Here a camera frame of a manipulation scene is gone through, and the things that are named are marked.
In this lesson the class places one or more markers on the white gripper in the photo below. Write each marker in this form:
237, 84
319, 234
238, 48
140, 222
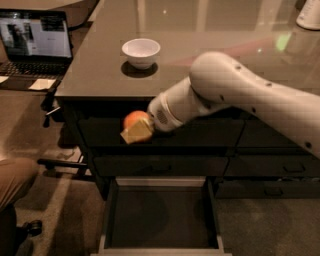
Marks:
162, 115

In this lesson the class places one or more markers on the orange fruit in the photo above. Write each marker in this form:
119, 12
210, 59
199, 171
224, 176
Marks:
134, 117

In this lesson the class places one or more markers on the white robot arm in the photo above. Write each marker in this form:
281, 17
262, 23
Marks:
216, 82

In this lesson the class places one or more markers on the middle left dark drawer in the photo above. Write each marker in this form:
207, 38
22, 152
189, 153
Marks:
160, 165

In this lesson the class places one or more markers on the dark drawer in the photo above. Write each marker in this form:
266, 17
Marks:
257, 134
267, 190
273, 166
103, 132
160, 165

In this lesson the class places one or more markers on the top left dark drawer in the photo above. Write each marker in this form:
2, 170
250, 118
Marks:
103, 132

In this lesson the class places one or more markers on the open bottom left drawer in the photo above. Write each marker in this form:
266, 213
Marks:
160, 217

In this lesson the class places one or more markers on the bottom right dark drawer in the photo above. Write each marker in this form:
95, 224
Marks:
267, 190

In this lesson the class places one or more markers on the middle right dark drawer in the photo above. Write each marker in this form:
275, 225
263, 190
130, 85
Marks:
273, 166

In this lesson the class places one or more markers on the top right dark drawer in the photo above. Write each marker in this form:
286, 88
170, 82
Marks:
257, 134

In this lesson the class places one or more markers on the white ceramic bowl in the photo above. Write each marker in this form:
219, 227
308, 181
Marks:
141, 53

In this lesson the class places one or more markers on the white paper note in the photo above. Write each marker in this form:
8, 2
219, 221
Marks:
42, 84

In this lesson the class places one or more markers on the person's leg in khaki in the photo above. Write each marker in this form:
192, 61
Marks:
17, 175

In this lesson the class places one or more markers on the open black laptop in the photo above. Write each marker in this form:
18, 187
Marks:
37, 46

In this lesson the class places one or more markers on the black chair caster wheel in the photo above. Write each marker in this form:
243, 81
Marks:
33, 228

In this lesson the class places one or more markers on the dark drawer cabinet frame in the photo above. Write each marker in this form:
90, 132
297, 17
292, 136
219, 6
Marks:
75, 110

